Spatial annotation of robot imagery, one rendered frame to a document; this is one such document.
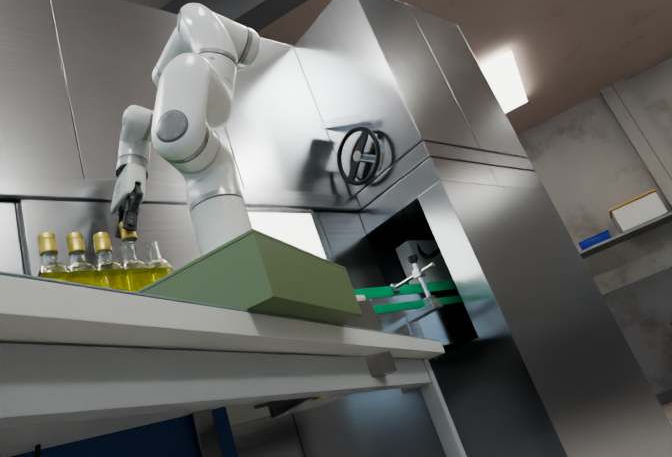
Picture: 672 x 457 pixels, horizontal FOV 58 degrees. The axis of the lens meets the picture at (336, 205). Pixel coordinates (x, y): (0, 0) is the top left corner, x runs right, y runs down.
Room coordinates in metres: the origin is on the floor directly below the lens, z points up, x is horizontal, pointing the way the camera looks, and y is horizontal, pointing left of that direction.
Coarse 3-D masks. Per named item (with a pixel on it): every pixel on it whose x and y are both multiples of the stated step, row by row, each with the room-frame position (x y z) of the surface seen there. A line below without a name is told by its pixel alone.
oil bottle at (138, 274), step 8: (128, 264) 1.20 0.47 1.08; (136, 264) 1.21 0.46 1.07; (144, 264) 1.23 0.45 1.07; (128, 272) 1.20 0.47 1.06; (136, 272) 1.21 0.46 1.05; (144, 272) 1.22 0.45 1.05; (128, 280) 1.20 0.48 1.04; (136, 280) 1.21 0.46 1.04; (144, 280) 1.22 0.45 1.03; (136, 288) 1.20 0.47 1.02
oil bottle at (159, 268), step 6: (156, 258) 1.26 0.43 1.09; (150, 264) 1.24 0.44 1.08; (156, 264) 1.25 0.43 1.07; (162, 264) 1.26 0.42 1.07; (168, 264) 1.27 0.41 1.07; (150, 270) 1.24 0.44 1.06; (156, 270) 1.24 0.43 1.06; (162, 270) 1.26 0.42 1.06; (168, 270) 1.27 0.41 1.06; (156, 276) 1.24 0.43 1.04; (162, 276) 1.25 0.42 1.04
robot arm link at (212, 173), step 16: (208, 144) 0.87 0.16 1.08; (224, 144) 0.92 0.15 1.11; (192, 160) 0.87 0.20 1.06; (208, 160) 0.89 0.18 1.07; (224, 160) 0.93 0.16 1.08; (192, 176) 0.92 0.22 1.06; (208, 176) 0.91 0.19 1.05; (224, 176) 0.91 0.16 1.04; (192, 192) 0.90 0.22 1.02; (208, 192) 0.89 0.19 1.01; (224, 192) 0.90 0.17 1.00; (240, 192) 0.93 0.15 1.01; (192, 208) 0.90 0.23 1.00
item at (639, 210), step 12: (648, 192) 6.49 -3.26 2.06; (624, 204) 6.59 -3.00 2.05; (636, 204) 6.56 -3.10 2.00; (648, 204) 6.52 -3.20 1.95; (660, 204) 6.49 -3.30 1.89; (612, 216) 6.80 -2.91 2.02; (624, 216) 6.61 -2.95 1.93; (636, 216) 6.58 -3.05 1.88; (648, 216) 6.54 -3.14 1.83; (624, 228) 6.63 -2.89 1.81
